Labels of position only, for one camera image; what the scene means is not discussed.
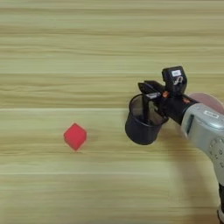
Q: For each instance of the black mesh pen cup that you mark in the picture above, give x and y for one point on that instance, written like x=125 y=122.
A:
x=140 y=134

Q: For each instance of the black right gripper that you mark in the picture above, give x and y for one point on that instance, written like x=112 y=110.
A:
x=175 y=108

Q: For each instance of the red foam cube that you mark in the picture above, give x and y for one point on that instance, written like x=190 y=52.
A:
x=75 y=136

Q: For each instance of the pink plastic cup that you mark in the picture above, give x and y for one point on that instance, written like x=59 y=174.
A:
x=208 y=100

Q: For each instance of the black box with white label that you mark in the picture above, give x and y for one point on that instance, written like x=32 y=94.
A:
x=174 y=78

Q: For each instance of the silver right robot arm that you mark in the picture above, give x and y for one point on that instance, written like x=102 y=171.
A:
x=204 y=131

